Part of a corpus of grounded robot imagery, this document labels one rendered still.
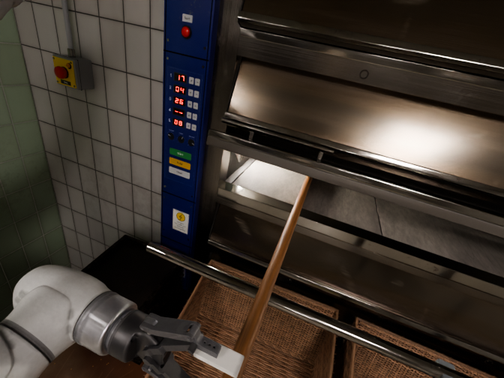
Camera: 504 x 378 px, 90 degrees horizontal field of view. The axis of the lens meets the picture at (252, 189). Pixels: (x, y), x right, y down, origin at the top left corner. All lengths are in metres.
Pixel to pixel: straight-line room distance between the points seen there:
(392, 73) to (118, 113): 0.93
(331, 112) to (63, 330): 0.76
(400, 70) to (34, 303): 0.89
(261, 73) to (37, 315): 0.75
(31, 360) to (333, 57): 0.85
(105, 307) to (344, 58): 0.76
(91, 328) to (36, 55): 1.11
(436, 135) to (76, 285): 0.88
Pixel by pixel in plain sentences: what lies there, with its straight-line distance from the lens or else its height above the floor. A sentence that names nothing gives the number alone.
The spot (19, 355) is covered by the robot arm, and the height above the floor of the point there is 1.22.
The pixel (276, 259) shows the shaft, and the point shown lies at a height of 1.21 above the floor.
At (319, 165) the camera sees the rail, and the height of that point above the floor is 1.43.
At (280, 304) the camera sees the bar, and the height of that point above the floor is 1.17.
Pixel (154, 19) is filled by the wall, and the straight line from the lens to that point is 0.98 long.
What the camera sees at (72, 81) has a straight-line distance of 1.15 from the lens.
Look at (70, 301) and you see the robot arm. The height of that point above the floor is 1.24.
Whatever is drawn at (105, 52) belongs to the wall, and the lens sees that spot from 1.12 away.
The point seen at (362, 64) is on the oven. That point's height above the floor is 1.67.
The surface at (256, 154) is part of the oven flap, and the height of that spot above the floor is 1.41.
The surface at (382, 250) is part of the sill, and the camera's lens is 0.97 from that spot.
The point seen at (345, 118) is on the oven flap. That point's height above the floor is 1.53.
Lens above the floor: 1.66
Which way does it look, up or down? 29 degrees down
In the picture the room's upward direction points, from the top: 12 degrees clockwise
